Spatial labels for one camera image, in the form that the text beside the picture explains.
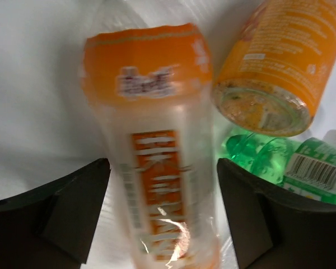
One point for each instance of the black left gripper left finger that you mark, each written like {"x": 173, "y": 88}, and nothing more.
{"x": 53, "y": 225}

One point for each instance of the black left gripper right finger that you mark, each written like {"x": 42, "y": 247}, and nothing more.
{"x": 272, "y": 227}

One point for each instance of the green plastic soda bottle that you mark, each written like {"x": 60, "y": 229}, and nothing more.
{"x": 305, "y": 168}

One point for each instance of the orange juice bottle gold cap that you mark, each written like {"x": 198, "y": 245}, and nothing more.
{"x": 275, "y": 74}

